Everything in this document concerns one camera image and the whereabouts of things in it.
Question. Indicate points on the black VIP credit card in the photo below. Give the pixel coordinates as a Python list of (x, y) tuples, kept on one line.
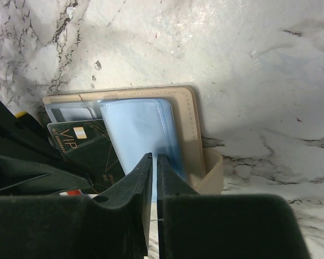
[(87, 145)]

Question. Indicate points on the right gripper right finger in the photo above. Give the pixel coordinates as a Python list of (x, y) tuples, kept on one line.
[(191, 225)]

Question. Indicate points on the black yellow screwdriver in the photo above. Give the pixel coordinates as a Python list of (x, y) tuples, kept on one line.
[(20, 114)]

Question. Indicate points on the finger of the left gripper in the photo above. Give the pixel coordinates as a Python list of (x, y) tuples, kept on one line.
[(21, 177), (22, 149)]

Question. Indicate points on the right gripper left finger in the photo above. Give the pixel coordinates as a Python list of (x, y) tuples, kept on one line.
[(113, 224)]

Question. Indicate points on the white striped credit card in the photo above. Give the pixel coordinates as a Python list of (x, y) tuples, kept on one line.
[(77, 111)]

